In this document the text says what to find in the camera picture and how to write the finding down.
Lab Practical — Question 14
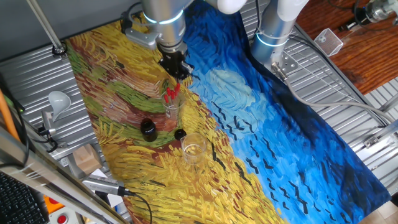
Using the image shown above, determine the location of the grey metal pole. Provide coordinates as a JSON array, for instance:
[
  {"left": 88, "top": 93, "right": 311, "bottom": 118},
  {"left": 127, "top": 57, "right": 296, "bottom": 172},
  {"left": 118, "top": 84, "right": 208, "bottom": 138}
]
[{"left": 25, "top": 0, "right": 68, "bottom": 57}]

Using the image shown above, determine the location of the orange pole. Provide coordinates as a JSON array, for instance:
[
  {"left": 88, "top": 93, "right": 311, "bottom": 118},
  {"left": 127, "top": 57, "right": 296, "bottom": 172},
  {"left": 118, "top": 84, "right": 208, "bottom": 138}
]
[{"left": 0, "top": 88, "right": 21, "bottom": 143}]

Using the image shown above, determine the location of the black base cable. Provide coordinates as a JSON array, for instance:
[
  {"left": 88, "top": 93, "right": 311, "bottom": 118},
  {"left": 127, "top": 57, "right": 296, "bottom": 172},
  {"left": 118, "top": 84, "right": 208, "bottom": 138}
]
[{"left": 287, "top": 33, "right": 389, "bottom": 129}]

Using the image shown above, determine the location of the aluminium profile bracket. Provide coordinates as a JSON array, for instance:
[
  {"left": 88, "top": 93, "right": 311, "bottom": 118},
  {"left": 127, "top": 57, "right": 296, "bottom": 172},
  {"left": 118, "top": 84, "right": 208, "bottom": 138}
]
[{"left": 363, "top": 119, "right": 398, "bottom": 149}]

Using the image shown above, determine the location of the brown glass bottle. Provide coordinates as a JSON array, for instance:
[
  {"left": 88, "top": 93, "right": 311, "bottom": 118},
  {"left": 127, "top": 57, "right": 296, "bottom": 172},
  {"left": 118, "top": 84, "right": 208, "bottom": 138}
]
[{"left": 139, "top": 118, "right": 159, "bottom": 143}]

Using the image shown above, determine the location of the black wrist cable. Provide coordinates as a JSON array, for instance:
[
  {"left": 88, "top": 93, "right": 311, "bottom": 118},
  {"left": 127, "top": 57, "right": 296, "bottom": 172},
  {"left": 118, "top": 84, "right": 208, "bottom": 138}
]
[{"left": 124, "top": 1, "right": 144, "bottom": 21}]

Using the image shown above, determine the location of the aluminium profile bar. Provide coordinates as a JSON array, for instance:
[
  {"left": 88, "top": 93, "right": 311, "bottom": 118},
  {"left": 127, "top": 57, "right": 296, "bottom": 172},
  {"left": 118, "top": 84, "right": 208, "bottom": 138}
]
[{"left": 377, "top": 92, "right": 398, "bottom": 113}]

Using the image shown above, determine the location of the clear beaker with liquid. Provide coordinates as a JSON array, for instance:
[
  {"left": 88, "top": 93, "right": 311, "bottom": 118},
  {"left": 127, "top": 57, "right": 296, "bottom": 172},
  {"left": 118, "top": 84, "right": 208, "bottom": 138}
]
[{"left": 180, "top": 133, "right": 208, "bottom": 166}]

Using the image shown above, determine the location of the clear dropper beaker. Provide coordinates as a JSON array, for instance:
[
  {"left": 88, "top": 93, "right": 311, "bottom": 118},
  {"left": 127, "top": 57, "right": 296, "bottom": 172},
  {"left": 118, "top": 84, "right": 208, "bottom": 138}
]
[{"left": 160, "top": 90, "right": 187, "bottom": 123}]

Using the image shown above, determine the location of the painted wheatfield print cloth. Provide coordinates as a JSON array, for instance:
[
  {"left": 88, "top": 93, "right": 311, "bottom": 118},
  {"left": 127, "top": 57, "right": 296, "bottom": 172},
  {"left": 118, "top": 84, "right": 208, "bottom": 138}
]
[{"left": 63, "top": 0, "right": 392, "bottom": 224}]

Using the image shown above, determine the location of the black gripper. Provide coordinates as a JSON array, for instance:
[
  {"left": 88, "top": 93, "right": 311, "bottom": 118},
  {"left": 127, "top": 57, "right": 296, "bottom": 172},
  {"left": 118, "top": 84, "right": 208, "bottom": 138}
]
[{"left": 158, "top": 49, "right": 195, "bottom": 81}]

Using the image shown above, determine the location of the silver depth camera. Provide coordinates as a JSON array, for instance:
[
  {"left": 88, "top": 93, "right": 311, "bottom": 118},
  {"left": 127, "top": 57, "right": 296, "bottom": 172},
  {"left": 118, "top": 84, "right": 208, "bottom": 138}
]
[
  {"left": 41, "top": 110, "right": 57, "bottom": 131},
  {"left": 81, "top": 174, "right": 127, "bottom": 198}
]

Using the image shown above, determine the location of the black bottle cap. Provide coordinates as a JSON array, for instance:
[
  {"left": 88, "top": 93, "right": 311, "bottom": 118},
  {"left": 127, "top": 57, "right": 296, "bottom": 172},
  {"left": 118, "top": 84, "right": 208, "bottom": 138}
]
[{"left": 174, "top": 128, "right": 188, "bottom": 141}]

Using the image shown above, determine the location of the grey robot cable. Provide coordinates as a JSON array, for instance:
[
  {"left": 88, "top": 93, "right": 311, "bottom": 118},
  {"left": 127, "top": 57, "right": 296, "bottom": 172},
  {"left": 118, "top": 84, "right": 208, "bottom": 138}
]
[{"left": 271, "top": 62, "right": 398, "bottom": 124}]

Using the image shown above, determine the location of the clear plastic box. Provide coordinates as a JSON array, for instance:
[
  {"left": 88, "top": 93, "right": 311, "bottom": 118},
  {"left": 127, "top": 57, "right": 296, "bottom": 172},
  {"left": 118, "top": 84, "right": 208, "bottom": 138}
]
[{"left": 313, "top": 27, "right": 345, "bottom": 58}]

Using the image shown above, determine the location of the orange box red button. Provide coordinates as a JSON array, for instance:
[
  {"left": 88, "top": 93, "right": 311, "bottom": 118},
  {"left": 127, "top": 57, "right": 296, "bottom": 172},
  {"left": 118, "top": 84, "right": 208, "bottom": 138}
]
[{"left": 42, "top": 194, "right": 65, "bottom": 215}]

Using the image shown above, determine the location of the small cardboard box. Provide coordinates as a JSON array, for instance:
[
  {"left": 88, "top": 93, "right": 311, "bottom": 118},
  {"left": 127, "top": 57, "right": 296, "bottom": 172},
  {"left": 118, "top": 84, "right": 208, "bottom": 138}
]
[{"left": 72, "top": 143, "right": 104, "bottom": 175}]

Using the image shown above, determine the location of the thin white cable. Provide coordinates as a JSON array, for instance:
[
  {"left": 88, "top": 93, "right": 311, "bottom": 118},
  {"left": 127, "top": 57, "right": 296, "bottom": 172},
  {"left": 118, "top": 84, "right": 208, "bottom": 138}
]
[{"left": 283, "top": 49, "right": 386, "bottom": 124}]

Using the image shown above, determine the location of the black keyboard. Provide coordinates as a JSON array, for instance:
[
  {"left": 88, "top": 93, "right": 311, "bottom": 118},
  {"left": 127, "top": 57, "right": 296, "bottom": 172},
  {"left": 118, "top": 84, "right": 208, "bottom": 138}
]
[{"left": 0, "top": 171, "right": 50, "bottom": 224}]

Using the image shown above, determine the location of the white plastic funnel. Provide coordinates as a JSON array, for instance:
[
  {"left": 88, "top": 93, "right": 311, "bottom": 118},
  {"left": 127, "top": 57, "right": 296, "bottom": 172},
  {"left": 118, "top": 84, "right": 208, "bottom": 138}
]
[{"left": 47, "top": 90, "right": 73, "bottom": 123}]

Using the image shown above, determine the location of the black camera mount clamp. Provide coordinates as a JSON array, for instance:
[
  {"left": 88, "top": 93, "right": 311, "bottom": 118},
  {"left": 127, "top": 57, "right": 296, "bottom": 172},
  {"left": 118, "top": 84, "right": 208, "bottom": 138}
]
[{"left": 36, "top": 124, "right": 60, "bottom": 154}]

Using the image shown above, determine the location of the silver bracket with black connector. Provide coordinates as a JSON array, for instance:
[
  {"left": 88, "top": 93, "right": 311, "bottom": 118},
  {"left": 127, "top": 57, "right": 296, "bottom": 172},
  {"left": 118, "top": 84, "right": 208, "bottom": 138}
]
[{"left": 120, "top": 11, "right": 160, "bottom": 50}]

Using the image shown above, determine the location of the grey box red button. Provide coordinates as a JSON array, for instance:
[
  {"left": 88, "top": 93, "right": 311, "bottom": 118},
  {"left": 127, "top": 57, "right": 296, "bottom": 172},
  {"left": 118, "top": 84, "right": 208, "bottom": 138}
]
[{"left": 48, "top": 207, "right": 80, "bottom": 224}]

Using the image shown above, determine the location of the red bulb glass dropper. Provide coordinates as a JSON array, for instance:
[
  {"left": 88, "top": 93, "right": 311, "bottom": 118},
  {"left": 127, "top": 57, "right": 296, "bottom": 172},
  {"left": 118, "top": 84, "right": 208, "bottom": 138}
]
[
  {"left": 165, "top": 87, "right": 174, "bottom": 116},
  {"left": 171, "top": 86, "right": 178, "bottom": 116},
  {"left": 169, "top": 90, "right": 176, "bottom": 116},
  {"left": 164, "top": 95, "right": 172, "bottom": 118},
  {"left": 172, "top": 82, "right": 182, "bottom": 110}
]

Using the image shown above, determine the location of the black camera cable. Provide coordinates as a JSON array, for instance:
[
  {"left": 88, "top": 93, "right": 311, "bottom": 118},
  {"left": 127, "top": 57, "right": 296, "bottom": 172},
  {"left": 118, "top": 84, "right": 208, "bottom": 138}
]
[{"left": 124, "top": 189, "right": 154, "bottom": 224}]

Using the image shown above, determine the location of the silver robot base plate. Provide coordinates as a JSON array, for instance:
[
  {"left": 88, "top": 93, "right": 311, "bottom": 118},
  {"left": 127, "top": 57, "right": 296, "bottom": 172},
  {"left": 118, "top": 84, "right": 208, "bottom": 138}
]
[{"left": 269, "top": 49, "right": 300, "bottom": 77}]

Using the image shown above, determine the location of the aluminium frame beam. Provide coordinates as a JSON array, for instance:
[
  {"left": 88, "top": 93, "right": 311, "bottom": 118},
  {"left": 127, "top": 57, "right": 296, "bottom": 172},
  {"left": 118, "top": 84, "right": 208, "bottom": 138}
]
[{"left": 0, "top": 126, "right": 131, "bottom": 224}]

